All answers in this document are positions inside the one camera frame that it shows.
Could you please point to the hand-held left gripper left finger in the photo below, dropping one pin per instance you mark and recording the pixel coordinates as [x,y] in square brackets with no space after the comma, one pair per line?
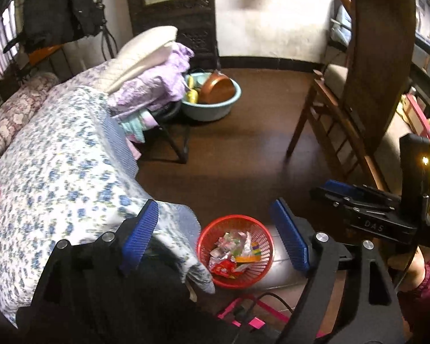
[140,236]

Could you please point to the rolled floral quilt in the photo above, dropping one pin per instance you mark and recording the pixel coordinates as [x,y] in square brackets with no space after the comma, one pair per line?
[18,107]

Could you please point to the light blue basin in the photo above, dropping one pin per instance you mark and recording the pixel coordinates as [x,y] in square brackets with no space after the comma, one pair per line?
[215,111]

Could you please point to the purple floral sheet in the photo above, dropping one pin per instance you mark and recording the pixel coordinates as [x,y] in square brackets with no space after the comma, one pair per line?
[89,77]

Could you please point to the white quilted pillow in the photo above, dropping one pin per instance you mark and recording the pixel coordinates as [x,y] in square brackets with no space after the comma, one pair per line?
[143,55]

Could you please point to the copper pot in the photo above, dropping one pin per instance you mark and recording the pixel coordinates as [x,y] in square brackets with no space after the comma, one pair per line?
[216,87]

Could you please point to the red plastic basket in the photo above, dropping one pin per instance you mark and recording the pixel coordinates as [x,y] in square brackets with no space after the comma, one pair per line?
[208,233]

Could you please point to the yellow cup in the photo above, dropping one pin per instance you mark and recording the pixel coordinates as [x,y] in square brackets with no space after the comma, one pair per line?
[192,96]

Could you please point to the purple quilt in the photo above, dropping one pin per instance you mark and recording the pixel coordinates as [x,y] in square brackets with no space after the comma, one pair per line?
[147,89]

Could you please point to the teal cloth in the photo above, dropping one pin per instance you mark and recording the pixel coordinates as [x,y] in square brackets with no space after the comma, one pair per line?
[138,125]

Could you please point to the black folding stand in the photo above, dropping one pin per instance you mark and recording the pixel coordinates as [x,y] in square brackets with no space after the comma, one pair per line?
[173,139]

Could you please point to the dark brown wooden chair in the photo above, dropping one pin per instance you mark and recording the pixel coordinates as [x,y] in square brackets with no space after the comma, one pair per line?
[326,114]

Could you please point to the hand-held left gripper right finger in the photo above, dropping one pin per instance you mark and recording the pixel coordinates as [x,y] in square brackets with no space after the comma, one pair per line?
[290,234]

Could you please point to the pink metal frame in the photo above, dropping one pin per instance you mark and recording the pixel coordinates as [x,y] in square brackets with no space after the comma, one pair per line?
[272,311]

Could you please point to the orange box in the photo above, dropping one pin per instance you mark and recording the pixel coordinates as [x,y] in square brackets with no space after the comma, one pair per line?
[44,54]

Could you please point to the dark framed landscape painting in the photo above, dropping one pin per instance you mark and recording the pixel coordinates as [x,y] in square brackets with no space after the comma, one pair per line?
[172,18]

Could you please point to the black jacket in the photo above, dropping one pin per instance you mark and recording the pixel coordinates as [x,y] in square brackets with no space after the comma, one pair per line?
[53,7]

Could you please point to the striped curtain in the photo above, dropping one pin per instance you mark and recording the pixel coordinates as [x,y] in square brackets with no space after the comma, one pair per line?
[1,39]

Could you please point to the person's right forearm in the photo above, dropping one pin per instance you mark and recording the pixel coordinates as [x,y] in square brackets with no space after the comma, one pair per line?
[426,286]

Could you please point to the pink plastic object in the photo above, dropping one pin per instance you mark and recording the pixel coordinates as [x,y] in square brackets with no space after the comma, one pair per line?
[421,118]

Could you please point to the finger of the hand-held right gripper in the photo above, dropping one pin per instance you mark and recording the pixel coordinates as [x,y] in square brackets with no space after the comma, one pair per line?
[344,186]
[344,200]

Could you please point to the black metal coat stand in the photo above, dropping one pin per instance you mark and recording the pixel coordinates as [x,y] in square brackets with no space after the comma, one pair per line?
[105,25]

